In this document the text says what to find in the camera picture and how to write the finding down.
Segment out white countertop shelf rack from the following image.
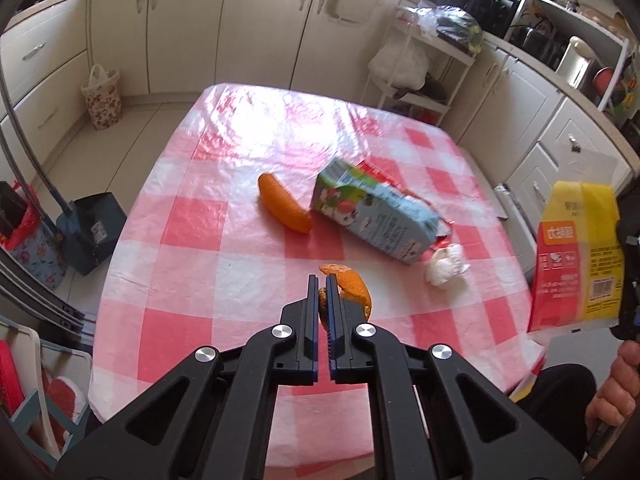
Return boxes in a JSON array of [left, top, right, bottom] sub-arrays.
[[502, 0, 631, 116]]

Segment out cream drawer cabinet under stove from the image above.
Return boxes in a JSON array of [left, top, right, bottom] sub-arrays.
[[0, 0, 93, 181]]

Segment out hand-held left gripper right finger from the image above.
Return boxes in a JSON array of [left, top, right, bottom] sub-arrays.
[[327, 272, 585, 480]]

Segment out cream panelled drawer unit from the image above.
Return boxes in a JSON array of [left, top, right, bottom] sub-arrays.
[[500, 95, 631, 261]]

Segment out black toaster oven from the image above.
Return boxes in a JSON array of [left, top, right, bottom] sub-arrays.
[[492, 0, 531, 36]]

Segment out floral waste basket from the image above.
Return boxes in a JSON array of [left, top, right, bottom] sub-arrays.
[[81, 63, 123, 132]]

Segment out person's right hand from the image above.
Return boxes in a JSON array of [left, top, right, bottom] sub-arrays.
[[584, 340, 640, 461]]

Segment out clear plastic bag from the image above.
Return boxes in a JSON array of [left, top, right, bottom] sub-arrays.
[[400, 7, 446, 37]]

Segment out blue white storage shelf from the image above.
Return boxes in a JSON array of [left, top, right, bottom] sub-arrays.
[[0, 315, 93, 471]]

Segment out curled orange peel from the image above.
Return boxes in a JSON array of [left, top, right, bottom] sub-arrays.
[[318, 263, 374, 332]]

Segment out blue dustpan with handle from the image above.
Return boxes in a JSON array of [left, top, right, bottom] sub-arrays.
[[0, 72, 128, 277]]

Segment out small white tissue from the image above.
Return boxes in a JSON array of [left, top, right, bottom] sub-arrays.
[[424, 242, 471, 289]]

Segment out cream two door base cabinet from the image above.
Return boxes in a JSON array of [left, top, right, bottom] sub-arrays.
[[445, 47, 571, 186]]

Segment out black frying pan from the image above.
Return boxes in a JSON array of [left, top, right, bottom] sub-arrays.
[[392, 77, 450, 107]]

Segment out white plastic bag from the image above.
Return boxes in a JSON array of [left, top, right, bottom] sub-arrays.
[[368, 35, 431, 88]]

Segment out floral bin with red bag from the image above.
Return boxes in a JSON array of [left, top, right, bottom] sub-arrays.
[[0, 180, 68, 291]]

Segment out red foil wrapper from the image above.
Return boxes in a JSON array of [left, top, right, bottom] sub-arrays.
[[356, 159, 453, 253]]

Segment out blue milk carton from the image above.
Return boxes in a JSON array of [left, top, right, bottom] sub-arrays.
[[309, 156, 451, 266]]

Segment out person's black trouser leg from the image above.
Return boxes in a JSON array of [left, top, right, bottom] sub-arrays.
[[510, 364, 598, 480]]

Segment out pink checked tablecloth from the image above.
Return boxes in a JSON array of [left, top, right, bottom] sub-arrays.
[[89, 82, 548, 476]]

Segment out orange carrot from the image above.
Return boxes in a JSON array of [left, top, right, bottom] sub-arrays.
[[257, 172, 313, 234]]

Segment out white electric water boiler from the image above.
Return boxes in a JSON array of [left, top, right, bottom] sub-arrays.
[[556, 35, 598, 88]]

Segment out yellow snack packet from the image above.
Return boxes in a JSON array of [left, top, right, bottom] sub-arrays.
[[527, 180, 626, 333]]

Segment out cream sink base cabinets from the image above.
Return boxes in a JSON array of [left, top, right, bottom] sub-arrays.
[[87, 0, 401, 96]]

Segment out dark bag of vegetables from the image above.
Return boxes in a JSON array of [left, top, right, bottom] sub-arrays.
[[435, 5, 485, 56]]

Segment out white trolley rack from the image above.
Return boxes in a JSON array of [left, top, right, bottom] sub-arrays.
[[367, 7, 478, 128]]

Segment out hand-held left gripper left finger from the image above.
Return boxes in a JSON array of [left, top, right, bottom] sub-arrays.
[[54, 275, 322, 480]]

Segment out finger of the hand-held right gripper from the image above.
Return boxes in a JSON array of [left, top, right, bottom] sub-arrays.
[[614, 192, 640, 261]]

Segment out red hanging pan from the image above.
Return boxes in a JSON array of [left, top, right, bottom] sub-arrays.
[[592, 66, 623, 106]]

